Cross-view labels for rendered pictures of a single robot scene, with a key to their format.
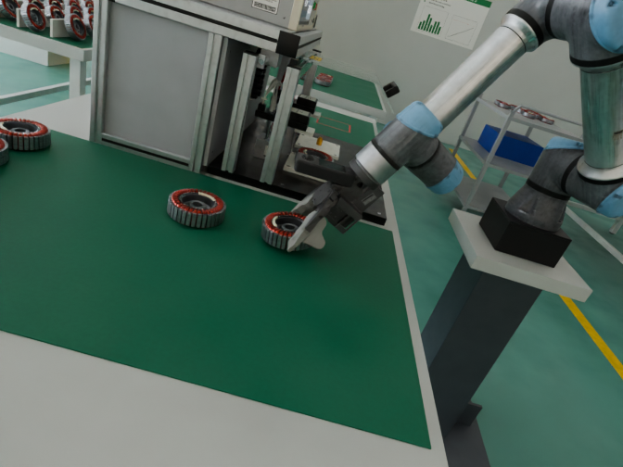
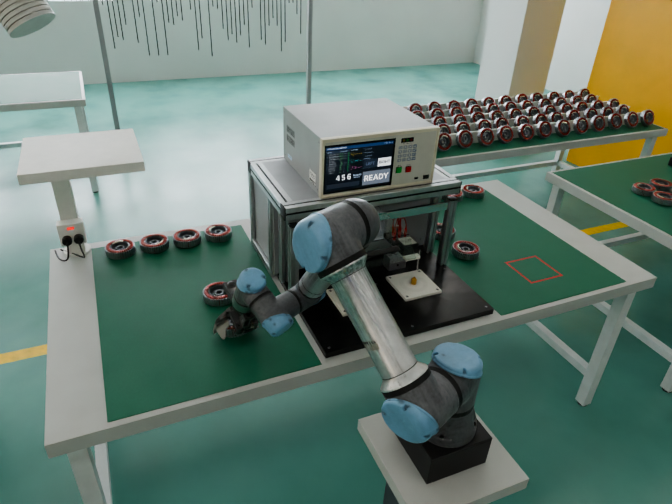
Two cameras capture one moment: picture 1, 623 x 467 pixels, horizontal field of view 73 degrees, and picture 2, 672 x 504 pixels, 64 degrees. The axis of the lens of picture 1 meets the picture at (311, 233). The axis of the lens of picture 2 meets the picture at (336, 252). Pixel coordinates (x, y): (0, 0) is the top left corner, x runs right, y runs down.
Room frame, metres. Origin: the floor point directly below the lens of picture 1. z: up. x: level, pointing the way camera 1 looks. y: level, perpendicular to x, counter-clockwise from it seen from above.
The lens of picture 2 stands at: (0.54, -1.32, 1.89)
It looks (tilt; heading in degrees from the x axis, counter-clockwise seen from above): 31 degrees down; 68
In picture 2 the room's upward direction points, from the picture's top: 3 degrees clockwise
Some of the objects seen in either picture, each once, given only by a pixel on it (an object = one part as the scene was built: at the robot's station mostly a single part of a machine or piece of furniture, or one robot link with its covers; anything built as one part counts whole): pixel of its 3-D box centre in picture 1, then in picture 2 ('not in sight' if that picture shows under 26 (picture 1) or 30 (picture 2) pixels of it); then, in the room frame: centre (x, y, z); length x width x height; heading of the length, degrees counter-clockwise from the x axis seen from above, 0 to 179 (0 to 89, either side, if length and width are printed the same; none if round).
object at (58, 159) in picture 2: not in sight; (94, 209); (0.38, 0.60, 0.98); 0.37 x 0.35 x 0.46; 3
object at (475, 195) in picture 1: (502, 162); not in sight; (3.70, -1.37, 0.51); 1.01 x 0.60 x 1.01; 3
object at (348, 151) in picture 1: (309, 159); (381, 292); (1.31, 0.08, 0.76); 0.64 x 0.47 x 0.02; 3
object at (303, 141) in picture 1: (318, 145); (413, 284); (1.43, 0.07, 0.78); 0.15 x 0.15 x 0.01; 3
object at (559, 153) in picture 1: (565, 163); (453, 375); (1.16, -0.58, 1.01); 0.13 x 0.12 x 0.14; 26
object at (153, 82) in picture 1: (153, 91); (263, 222); (0.96, 0.45, 0.91); 0.28 x 0.03 x 0.32; 93
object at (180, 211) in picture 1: (197, 207); (219, 293); (0.75, 0.23, 0.77); 0.11 x 0.11 x 0.04
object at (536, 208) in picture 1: (540, 201); (447, 409); (1.17, -0.58, 0.89); 0.15 x 0.15 x 0.10
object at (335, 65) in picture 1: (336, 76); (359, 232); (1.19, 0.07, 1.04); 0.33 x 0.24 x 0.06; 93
